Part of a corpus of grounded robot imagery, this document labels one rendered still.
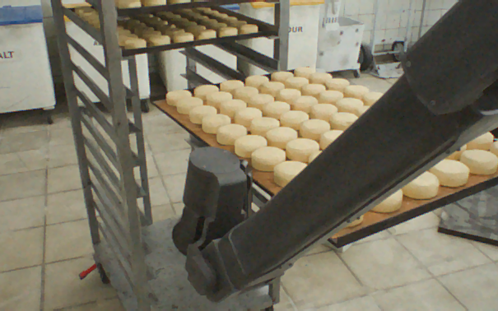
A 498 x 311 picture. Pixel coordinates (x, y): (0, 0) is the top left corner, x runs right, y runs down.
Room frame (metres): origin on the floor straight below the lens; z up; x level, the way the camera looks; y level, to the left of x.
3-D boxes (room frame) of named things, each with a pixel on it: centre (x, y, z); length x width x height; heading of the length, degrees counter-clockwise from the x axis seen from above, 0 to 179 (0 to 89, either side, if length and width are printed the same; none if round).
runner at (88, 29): (1.39, 0.44, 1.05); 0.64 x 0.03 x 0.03; 30
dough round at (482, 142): (0.72, -0.35, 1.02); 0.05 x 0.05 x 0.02
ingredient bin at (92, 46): (3.56, 1.04, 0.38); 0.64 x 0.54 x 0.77; 20
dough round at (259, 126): (0.79, -0.02, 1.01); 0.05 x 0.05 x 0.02
